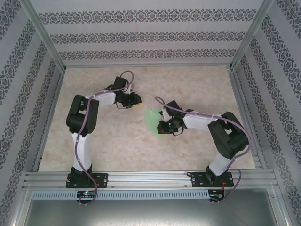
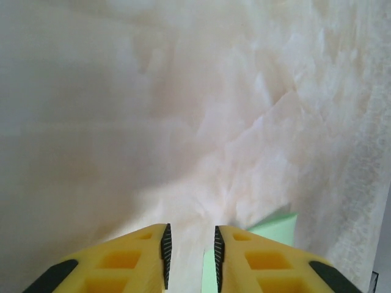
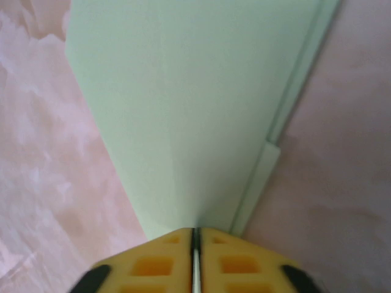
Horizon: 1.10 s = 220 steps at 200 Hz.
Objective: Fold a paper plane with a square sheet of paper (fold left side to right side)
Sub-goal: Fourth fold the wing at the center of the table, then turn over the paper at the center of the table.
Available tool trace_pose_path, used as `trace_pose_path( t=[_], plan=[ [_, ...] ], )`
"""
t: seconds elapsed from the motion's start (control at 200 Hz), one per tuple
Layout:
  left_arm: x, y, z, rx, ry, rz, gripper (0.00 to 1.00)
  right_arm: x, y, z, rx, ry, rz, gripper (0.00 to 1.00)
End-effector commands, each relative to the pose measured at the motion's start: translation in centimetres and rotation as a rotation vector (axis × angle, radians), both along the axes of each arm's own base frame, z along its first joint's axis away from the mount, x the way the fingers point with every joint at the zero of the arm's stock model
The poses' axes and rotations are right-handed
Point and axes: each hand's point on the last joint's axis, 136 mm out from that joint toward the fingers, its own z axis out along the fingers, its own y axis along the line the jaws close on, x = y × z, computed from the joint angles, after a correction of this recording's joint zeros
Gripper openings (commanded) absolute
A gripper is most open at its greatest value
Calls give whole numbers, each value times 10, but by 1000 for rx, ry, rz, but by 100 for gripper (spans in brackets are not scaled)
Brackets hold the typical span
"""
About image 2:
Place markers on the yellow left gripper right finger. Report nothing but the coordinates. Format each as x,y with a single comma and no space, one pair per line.
268,268

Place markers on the green square paper sheet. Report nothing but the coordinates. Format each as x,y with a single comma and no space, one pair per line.
275,227

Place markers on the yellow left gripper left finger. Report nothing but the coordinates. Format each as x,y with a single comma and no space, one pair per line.
122,265

